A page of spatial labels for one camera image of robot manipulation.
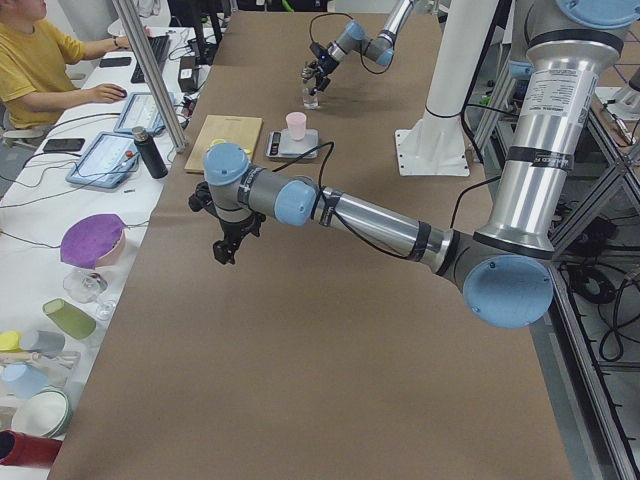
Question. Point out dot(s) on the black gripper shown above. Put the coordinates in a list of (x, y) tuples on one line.
[(324, 64), (233, 230)]

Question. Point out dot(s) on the glass sauce bottle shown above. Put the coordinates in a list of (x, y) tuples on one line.
[(309, 94)]

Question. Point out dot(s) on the pink plastic cup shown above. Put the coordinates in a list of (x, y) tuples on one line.
[(296, 125)]

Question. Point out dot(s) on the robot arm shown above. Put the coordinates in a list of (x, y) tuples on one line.
[(376, 53), (354, 243)]

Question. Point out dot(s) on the silver kitchen scale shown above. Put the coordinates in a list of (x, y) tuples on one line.
[(281, 145)]

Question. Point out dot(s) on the green cup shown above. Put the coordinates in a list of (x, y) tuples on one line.
[(69, 318)]

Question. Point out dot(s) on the grey cup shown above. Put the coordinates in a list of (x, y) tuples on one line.
[(44, 342)]

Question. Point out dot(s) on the yellow cup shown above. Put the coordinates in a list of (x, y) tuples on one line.
[(10, 341)]

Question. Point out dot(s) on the light blue cup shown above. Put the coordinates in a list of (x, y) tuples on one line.
[(24, 380)]

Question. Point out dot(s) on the person's hand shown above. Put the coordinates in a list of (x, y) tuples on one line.
[(103, 94)]

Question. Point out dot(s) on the wooden cutting board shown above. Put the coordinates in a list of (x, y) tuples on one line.
[(216, 129)]

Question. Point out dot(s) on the black power box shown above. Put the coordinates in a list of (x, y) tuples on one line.
[(188, 74)]

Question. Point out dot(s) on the black water bottle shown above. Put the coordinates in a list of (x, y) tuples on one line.
[(149, 152)]

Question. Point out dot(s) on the purple cloth on bowl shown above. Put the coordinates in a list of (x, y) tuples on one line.
[(95, 241)]

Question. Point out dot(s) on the wine glass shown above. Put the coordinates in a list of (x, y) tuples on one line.
[(85, 287)]

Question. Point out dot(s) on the near teach pendant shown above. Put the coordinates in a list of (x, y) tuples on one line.
[(106, 163)]

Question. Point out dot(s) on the teach pendant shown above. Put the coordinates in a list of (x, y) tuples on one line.
[(106, 163), (140, 110)]

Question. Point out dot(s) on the far teach pendant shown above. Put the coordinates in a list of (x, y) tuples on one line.
[(140, 110)]

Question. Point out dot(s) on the black smartphone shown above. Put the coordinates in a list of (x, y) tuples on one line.
[(61, 145)]

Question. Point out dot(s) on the white bowl green rim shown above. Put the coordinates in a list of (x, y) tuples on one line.
[(46, 414)]

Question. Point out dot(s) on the person in yellow shirt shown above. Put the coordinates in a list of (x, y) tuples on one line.
[(35, 87)]

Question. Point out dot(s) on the red cylinder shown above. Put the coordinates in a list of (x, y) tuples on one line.
[(24, 450)]

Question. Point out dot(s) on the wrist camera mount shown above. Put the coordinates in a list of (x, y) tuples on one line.
[(201, 199), (319, 51)]

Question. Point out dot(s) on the white camera pillar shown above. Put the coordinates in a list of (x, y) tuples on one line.
[(435, 146)]

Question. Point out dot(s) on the aluminium frame post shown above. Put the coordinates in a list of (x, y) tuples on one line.
[(141, 48)]

